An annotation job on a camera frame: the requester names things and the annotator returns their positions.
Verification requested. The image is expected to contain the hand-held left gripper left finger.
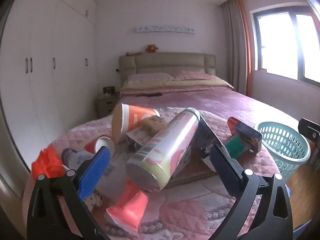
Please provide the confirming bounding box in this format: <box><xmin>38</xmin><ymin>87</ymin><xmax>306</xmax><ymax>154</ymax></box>
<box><xmin>26</xmin><ymin>146</ymin><xmax>112</xmax><ymax>240</ymax></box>

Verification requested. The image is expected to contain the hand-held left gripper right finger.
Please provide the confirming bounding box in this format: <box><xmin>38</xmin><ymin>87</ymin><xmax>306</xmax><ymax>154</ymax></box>
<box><xmin>209</xmin><ymin>144</ymin><xmax>293</xmax><ymax>240</ymax></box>

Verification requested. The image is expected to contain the green plastic laundry basket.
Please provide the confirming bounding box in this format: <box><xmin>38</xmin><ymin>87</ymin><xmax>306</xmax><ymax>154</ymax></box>
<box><xmin>254</xmin><ymin>122</ymin><xmax>311</xmax><ymax>175</ymax></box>

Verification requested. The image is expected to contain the pink and white canister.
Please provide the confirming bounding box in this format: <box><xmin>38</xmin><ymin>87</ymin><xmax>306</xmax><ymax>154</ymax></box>
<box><xmin>125</xmin><ymin>107</ymin><xmax>201</xmax><ymax>191</ymax></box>

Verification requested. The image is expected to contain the large orange paper cup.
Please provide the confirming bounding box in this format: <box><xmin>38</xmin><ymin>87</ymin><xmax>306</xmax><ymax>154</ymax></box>
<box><xmin>112</xmin><ymin>103</ymin><xmax>160</xmax><ymax>144</ymax></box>

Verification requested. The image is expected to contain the small grey and white bottle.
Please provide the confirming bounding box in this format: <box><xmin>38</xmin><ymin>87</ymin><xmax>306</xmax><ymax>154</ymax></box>
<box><xmin>61</xmin><ymin>148</ymin><xmax>94</xmax><ymax>172</ymax></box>

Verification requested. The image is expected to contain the small red paper cup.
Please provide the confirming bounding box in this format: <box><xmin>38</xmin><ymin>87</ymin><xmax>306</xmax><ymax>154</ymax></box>
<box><xmin>84</xmin><ymin>135</ymin><xmax>115</xmax><ymax>157</ymax></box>

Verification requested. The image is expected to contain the polka-dotted white wrapper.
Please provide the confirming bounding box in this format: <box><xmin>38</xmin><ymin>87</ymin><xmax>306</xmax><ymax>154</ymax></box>
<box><xmin>84</xmin><ymin>191</ymin><xmax>103</xmax><ymax>208</ymax></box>

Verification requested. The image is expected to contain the black box with label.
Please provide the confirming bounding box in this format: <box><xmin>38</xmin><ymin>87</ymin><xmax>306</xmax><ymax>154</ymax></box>
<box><xmin>194</xmin><ymin>117</ymin><xmax>225</xmax><ymax>173</ymax></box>

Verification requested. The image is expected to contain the red and blue box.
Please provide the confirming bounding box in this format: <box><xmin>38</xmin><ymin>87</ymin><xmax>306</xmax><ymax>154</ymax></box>
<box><xmin>227</xmin><ymin>117</ymin><xmax>262</xmax><ymax>153</ymax></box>

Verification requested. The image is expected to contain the crumpled orange plastic bag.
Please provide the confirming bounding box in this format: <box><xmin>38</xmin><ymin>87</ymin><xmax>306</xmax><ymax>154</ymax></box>
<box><xmin>31</xmin><ymin>146</ymin><xmax>67</xmax><ymax>180</ymax></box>

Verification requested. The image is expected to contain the pink plastic cup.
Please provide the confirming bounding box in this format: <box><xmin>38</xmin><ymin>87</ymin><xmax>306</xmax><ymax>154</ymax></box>
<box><xmin>106</xmin><ymin>180</ymin><xmax>148</xmax><ymax>232</ymax></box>

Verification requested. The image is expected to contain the pink patchwork quilt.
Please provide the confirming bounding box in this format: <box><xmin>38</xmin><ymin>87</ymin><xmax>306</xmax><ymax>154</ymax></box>
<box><xmin>22</xmin><ymin>107</ymin><xmax>283</xmax><ymax>240</ymax></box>

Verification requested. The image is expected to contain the black carton with white end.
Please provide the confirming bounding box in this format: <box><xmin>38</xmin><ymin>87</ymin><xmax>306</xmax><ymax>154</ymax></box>
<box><xmin>126</xmin><ymin>126</ymin><xmax>156</xmax><ymax>153</ymax></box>

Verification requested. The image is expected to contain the beige nightstand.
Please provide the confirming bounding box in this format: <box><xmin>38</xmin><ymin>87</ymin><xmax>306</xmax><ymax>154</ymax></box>
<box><xmin>97</xmin><ymin>94</ymin><xmax>121</xmax><ymax>118</ymax></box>

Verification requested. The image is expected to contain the bed with beige headboard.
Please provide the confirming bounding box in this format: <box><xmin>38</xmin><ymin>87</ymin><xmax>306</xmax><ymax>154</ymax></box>
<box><xmin>22</xmin><ymin>52</ymin><xmax>300</xmax><ymax>240</ymax></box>

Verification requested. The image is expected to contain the dark framed window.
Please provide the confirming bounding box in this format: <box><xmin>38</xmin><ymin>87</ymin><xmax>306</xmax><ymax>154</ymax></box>
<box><xmin>252</xmin><ymin>4</ymin><xmax>320</xmax><ymax>88</ymax></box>

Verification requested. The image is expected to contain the pink pillow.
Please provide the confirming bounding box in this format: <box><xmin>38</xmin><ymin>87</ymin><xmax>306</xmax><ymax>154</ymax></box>
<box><xmin>127</xmin><ymin>73</ymin><xmax>175</xmax><ymax>82</ymax></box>
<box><xmin>173</xmin><ymin>70</ymin><xmax>218</xmax><ymax>81</ymax></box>

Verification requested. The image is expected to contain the beige and orange curtain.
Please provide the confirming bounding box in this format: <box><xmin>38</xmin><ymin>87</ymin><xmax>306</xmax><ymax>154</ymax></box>
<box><xmin>221</xmin><ymin>0</ymin><xmax>253</xmax><ymax>97</ymax></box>

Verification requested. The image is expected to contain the white wardrobe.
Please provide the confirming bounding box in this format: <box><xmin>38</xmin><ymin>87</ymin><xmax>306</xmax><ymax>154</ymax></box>
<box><xmin>0</xmin><ymin>0</ymin><xmax>98</xmax><ymax>160</ymax></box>

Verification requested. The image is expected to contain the white carved wall decor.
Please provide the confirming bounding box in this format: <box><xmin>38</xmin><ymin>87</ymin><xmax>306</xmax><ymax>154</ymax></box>
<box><xmin>136</xmin><ymin>25</ymin><xmax>196</xmax><ymax>34</ymax></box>

